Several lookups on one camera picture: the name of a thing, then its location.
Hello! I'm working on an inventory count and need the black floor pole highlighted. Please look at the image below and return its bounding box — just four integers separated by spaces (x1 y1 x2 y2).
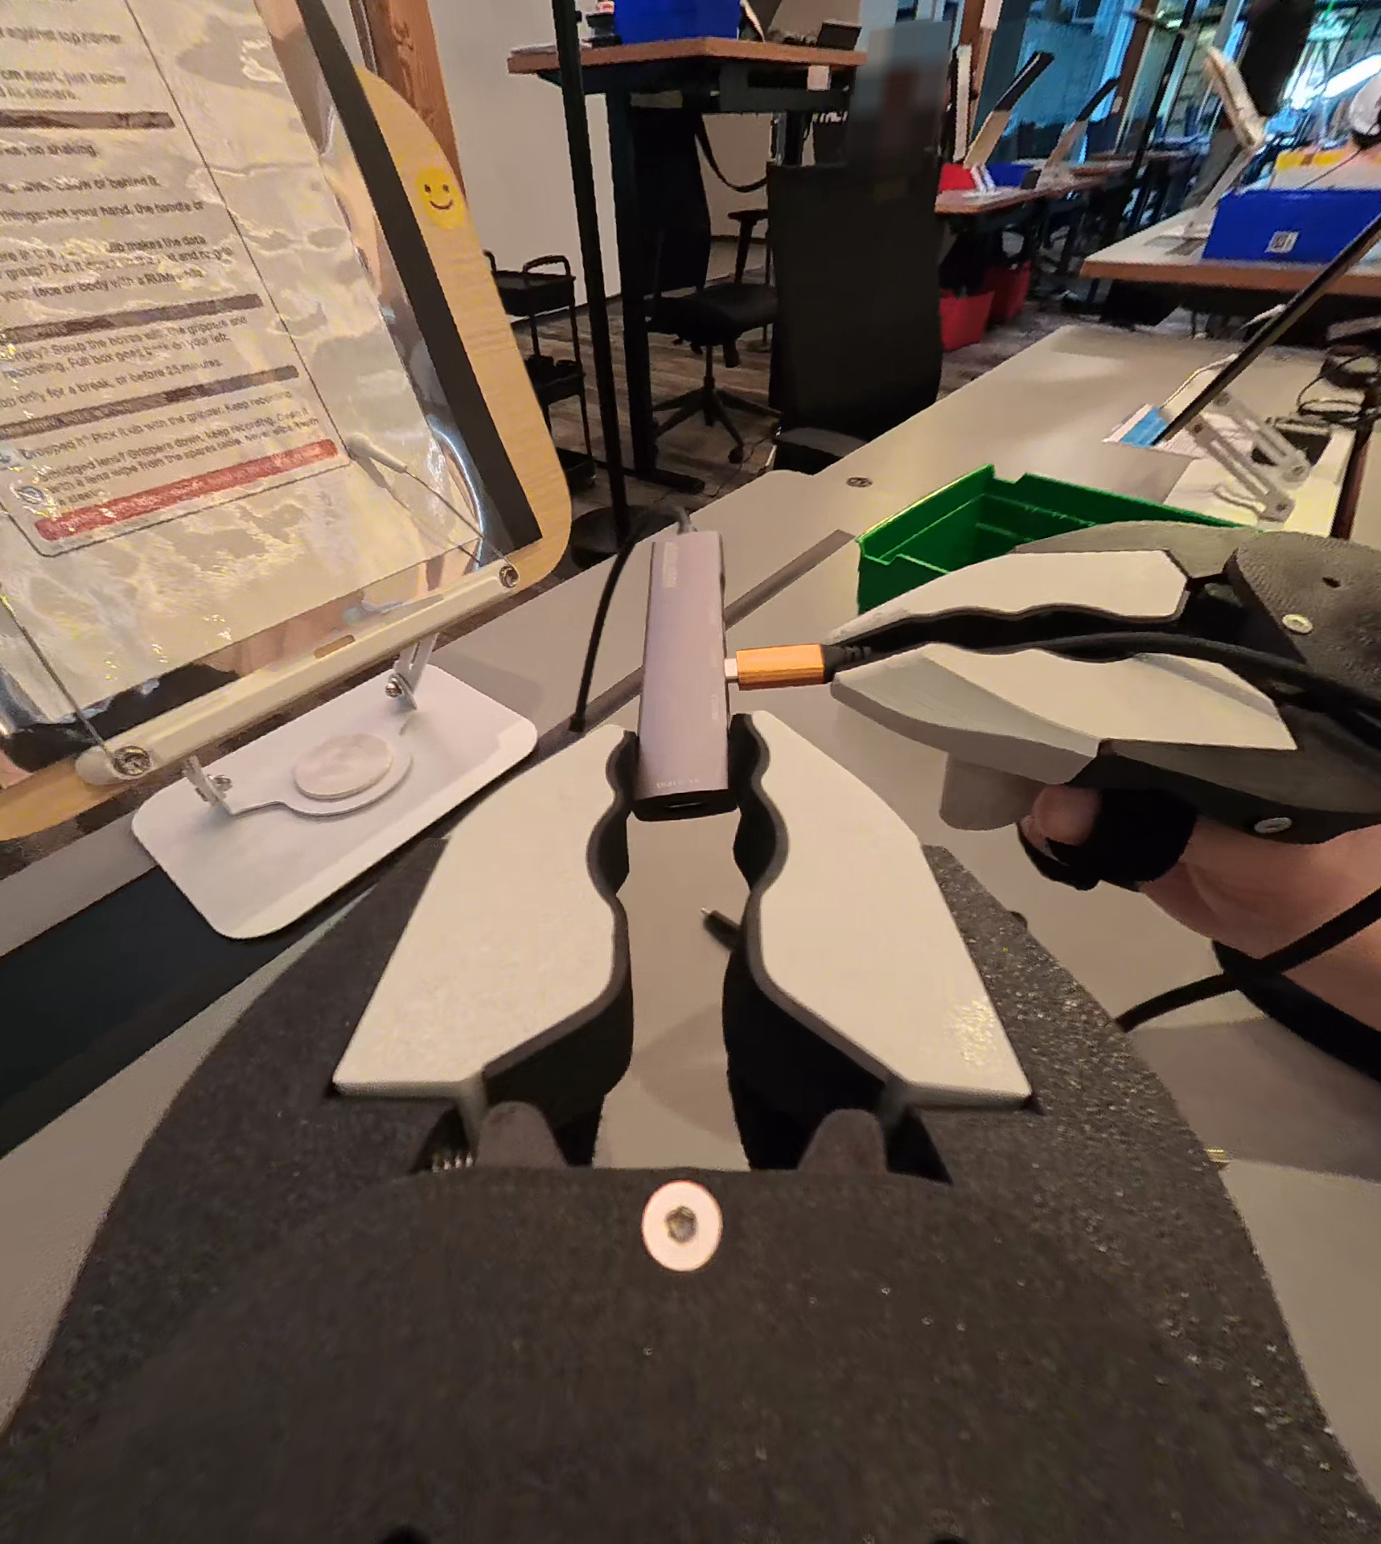
550 0 691 563

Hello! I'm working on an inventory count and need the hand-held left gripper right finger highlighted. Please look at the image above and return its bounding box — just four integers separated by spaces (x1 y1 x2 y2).
727 710 1034 1123

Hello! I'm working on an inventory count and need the blue storage bin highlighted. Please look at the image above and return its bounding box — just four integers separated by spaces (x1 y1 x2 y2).
611 0 749 47

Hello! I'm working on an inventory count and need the black usb-c cable orange plug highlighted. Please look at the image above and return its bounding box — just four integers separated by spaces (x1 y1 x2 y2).
732 628 1381 1034

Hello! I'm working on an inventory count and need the red storage bin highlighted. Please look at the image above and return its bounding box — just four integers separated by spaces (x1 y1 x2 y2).
937 162 1034 354

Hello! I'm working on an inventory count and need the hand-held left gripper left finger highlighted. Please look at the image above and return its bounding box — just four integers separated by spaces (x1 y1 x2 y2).
330 721 635 1162

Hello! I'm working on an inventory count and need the laminated instruction sheet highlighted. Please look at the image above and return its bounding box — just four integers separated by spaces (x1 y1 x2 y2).
0 0 524 773

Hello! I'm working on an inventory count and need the black office chair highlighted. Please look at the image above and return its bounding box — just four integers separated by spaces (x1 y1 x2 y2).
652 205 786 466

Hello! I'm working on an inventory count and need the wooden standing desk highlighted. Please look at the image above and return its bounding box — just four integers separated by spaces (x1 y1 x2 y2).
507 34 870 490

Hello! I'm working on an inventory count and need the black rolling cart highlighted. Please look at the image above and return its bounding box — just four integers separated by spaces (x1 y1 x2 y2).
483 251 594 486

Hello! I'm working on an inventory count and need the black tablet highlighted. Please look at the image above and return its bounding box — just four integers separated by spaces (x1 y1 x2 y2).
1157 151 1381 445

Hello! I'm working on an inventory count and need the black cabinet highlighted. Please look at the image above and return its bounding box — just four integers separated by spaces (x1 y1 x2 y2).
766 157 947 445

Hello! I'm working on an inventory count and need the person's right hand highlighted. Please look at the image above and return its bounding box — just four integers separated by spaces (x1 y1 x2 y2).
1017 784 1370 972

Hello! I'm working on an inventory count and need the green plastic bin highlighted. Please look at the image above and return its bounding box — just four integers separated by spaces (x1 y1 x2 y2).
857 464 1262 615

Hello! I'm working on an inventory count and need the grey usb hub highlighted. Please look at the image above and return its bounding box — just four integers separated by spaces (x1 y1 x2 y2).
632 535 742 825

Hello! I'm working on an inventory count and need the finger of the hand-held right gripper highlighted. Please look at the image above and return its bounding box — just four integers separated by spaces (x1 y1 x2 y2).
825 546 1194 663
829 643 1299 834

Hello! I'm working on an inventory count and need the blue crate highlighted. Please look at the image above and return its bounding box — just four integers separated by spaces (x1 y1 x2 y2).
1200 181 1381 263

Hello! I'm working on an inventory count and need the instruction sheet on stand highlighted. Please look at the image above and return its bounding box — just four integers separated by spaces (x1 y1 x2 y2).
0 60 576 849

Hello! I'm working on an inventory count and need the white tablet stand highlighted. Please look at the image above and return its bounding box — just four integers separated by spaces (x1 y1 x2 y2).
1103 360 1316 523

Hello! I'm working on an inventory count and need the white metal sheet stand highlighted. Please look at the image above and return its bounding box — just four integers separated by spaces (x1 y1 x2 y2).
76 557 540 941

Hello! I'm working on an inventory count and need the black cable clump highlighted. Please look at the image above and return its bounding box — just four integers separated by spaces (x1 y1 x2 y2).
1299 348 1381 421

